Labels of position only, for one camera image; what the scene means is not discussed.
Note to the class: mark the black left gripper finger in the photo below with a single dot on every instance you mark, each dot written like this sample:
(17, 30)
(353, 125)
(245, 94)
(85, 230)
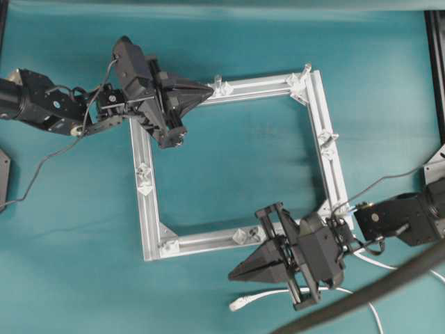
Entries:
(178, 103)
(171, 82)

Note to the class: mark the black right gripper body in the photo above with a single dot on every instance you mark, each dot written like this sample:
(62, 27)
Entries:
(276, 220)

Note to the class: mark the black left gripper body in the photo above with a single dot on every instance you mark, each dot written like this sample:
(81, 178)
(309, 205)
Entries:
(155, 119)

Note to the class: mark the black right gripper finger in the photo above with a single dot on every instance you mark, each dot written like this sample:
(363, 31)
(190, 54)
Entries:
(272, 272)
(270, 258)

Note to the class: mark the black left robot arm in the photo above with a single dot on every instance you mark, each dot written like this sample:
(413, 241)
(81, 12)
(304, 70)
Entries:
(33, 99)

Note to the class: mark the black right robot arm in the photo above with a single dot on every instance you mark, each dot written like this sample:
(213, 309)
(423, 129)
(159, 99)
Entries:
(415, 218)

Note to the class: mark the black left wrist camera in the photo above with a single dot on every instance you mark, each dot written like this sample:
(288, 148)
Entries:
(132, 70)

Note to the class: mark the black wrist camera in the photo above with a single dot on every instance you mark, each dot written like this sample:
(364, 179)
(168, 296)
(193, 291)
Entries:
(132, 70)
(319, 252)

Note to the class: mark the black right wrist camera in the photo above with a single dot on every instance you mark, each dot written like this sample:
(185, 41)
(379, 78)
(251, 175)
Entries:
(319, 252)

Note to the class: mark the square aluminium extrusion frame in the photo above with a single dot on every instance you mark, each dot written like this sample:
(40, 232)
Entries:
(255, 142)

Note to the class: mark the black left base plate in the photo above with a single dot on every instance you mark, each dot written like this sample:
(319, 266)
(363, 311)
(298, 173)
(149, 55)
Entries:
(5, 173)

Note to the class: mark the black vertical extrusion rail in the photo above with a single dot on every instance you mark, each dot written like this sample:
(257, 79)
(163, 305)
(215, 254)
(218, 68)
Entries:
(434, 20)

